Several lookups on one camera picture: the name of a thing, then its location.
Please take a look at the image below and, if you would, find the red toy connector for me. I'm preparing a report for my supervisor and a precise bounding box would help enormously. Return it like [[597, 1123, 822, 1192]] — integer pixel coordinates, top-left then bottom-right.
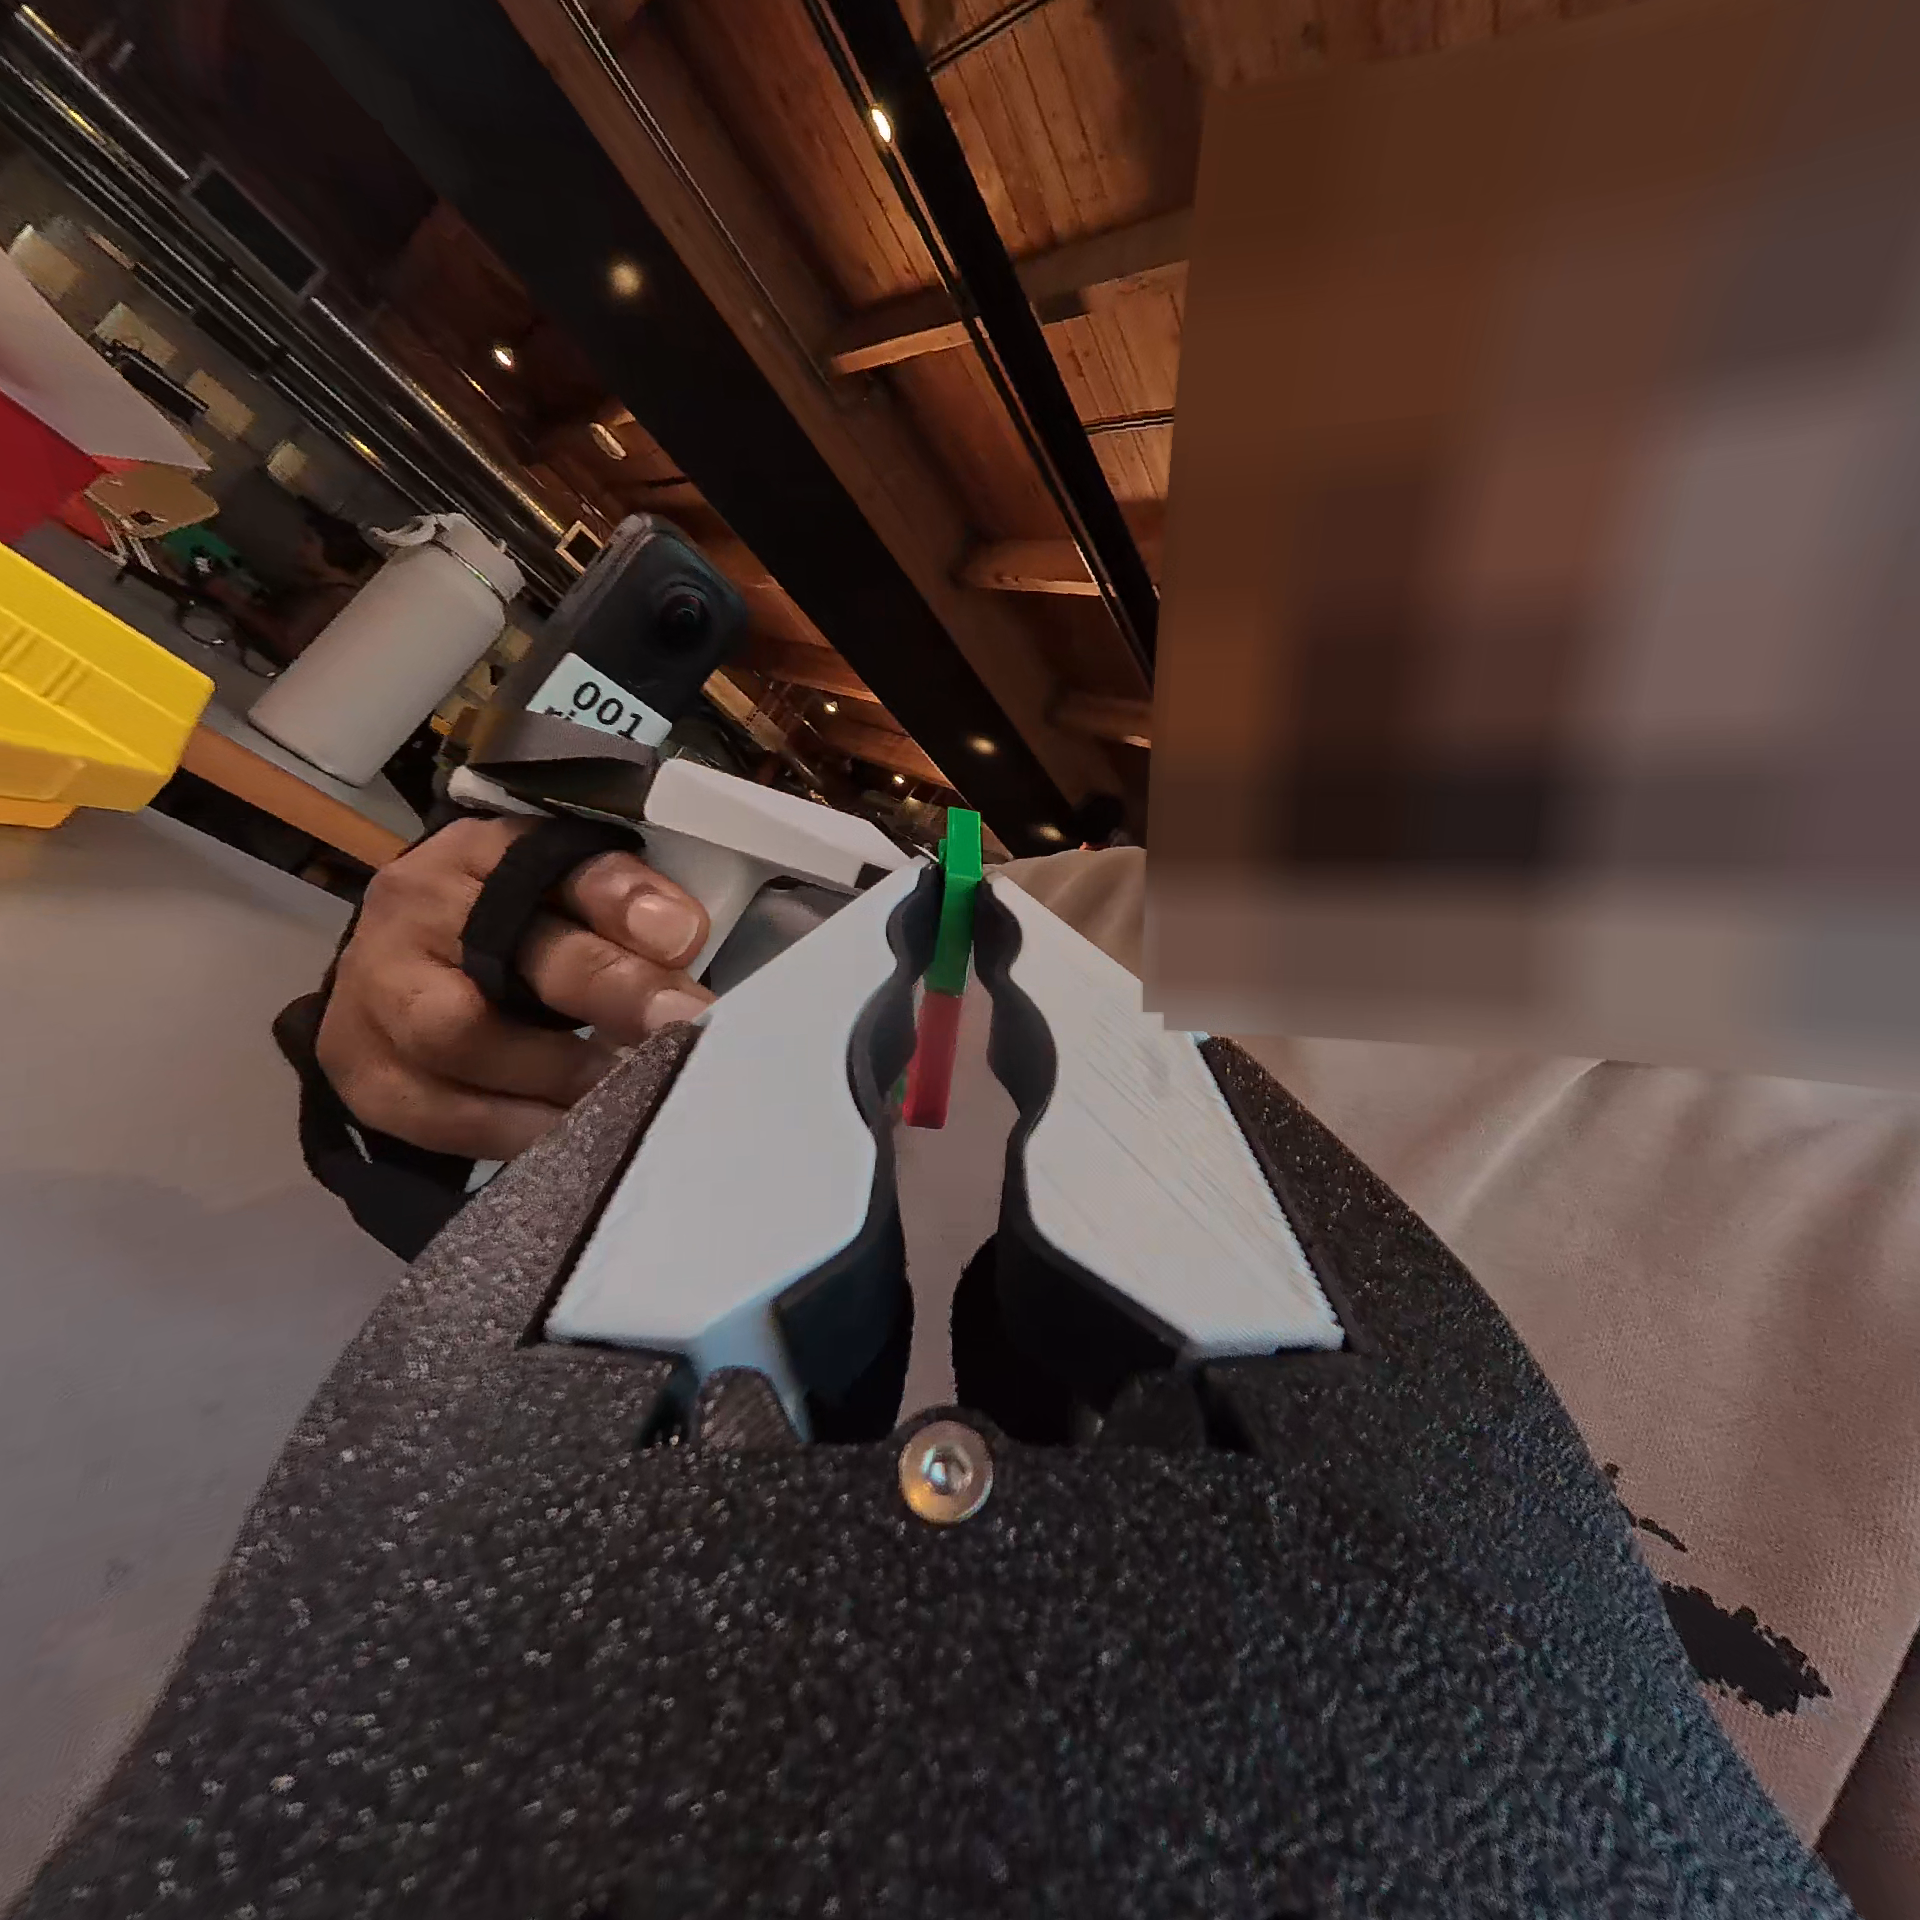
[[900, 992, 968, 1129]]

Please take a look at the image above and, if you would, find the person's right hand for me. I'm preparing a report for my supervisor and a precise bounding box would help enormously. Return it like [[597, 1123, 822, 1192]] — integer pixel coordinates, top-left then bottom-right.
[[316, 816, 721, 1165]]

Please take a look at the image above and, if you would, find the yellow parts bin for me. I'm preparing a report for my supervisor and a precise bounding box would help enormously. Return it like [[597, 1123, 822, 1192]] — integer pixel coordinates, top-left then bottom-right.
[[0, 541, 216, 831]]

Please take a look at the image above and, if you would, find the red storage bin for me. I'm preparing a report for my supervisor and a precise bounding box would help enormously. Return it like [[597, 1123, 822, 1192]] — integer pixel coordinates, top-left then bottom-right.
[[0, 391, 106, 544]]

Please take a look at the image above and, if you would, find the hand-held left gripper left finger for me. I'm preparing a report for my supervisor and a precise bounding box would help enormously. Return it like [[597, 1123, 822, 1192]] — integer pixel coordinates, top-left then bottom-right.
[[543, 871, 936, 1368]]

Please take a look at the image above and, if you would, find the white water bottle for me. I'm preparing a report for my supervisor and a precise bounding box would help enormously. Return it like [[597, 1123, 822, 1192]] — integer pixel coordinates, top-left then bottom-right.
[[247, 513, 527, 788]]

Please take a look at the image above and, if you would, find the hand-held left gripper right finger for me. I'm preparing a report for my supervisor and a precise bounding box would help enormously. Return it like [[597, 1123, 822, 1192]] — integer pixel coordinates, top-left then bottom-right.
[[956, 877, 1349, 1357]]

